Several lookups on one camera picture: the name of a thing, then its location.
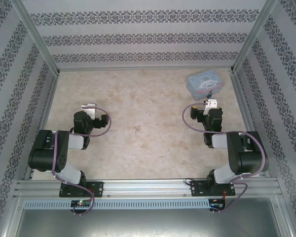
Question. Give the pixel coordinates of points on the blue cartoon tin box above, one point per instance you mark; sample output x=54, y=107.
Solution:
x=204, y=82

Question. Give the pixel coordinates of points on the small key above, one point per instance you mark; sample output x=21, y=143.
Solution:
x=137, y=129

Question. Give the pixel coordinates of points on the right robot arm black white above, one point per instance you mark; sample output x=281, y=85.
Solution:
x=249, y=158

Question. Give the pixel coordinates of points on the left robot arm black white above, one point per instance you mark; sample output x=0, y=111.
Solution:
x=47, y=153

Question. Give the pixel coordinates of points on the small circuit board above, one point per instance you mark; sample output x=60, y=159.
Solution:
x=81, y=203
x=217, y=204

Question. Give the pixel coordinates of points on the grey metal sheet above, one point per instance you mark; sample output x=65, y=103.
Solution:
x=143, y=222

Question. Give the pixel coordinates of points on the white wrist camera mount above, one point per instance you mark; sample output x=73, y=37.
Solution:
x=210, y=105
x=89, y=109

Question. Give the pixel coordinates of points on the aluminium side rail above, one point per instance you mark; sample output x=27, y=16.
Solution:
x=43, y=123
x=246, y=116

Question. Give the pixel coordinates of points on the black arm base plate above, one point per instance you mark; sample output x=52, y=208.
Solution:
x=198, y=188
x=98, y=188

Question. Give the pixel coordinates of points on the aluminium mounting rail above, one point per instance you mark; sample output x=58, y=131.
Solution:
x=143, y=188

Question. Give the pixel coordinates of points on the aluminium frame post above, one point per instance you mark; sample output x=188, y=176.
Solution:
x=38, y=39
x=254, y=37

